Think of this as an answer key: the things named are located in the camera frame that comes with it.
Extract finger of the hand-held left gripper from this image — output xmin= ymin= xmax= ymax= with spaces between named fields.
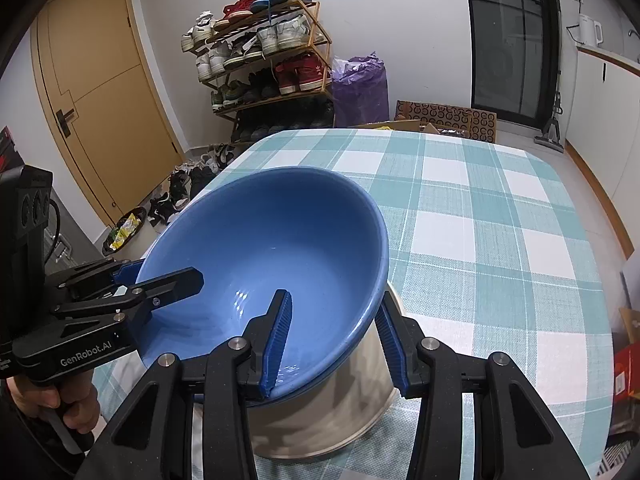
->
xmin=52 ymin=266 xmax=205 ymax=326
xmin=47 ymin=259 xmax=146 ymax=301

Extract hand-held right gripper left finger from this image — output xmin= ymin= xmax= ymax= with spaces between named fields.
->
xmin=82 ymin=289 xmax=293 ymax=480

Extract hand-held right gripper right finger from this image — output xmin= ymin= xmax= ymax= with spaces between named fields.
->
xmin=375 ymin=292 xmax=591 ymax=480

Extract blue bowl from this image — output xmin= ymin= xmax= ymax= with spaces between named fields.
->
xmin=136 ymin=167 xmax=388 ymax=396
xmin=134 ymin=167 xmax=390 ymax=403

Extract small cream bowl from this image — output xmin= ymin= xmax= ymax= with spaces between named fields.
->
xmin=247 ymin=282 xmax=403 ymax=461

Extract person's left forearm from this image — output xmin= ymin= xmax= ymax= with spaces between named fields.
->
xmin=0 ymin=400 xmax=86 ymax=480

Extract person's left hand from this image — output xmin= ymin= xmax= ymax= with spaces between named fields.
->
xmin=10 ymin=372 xmax=101 ymax=436

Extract cream trash bin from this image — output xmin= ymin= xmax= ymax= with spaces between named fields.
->
xmin=101 ymin=206 xmax=151 ymax=256

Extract yellow packets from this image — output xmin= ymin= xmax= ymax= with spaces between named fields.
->
xmin=109 ymin=214 xmax=141 ymax=250

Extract scattered dark and white shoes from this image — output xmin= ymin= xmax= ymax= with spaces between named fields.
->
xmin=147 ymin=142 xmax=236 ymax=226

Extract teal white checked tablecloth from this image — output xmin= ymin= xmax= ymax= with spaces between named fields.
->
xmin=92 ymin=129 xmax=615 ymax=480

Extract yellow wooden door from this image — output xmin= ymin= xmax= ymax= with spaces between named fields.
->
xmin=30 ymin=0 xmax=186 ymax=231

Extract red black box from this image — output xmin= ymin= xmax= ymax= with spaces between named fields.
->
xmin=0 ymin=125 xmax=26 ymax=171

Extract open cardboard box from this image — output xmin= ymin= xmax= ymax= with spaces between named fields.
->
xmin=345 ymin=119 xmax=431 ymax=133

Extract dark glossy sheet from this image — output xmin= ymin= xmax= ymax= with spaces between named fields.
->
xmin=422 ymin=122 xmax=473 ymax=137

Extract brown circle-patterned mat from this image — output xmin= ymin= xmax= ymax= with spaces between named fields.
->
xmin=394 ymin=100 xmax=497 ymax=143

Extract red carton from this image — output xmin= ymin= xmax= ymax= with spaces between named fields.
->
xmin=614 ymin=345 xmax=640 ymax=396

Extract brown cardboard carton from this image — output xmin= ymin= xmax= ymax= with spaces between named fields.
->
xmin=620 ymin=307 xmax=640 ymax=346

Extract wooden shoe rack with shoes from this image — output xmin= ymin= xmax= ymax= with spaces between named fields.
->
xmin=181 ymin=0 xmax=335 ymax=143

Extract purple plastic bag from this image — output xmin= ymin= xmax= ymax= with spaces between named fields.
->
xmin=331 ymin=52 xmax=390 ymax=128

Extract black white striped mat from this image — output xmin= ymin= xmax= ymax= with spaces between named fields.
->
xmin=602 ymin=432 xmax=636 ymax=480

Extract floor mop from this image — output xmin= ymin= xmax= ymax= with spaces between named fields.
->
xmin=534 ymin=0 xmax=566 ymax=153

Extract white kitchen cabinet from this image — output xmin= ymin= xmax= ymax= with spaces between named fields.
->
xmin=562 ymin=42 xmax=640 ymax=171

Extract black glass door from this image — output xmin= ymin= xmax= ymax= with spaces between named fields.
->
xmin=460 ymin=0 xmax=561 ymax=123

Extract white electric kettle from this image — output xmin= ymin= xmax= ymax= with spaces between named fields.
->
xmin=578 ymin=14 xmax=604 ymax=47

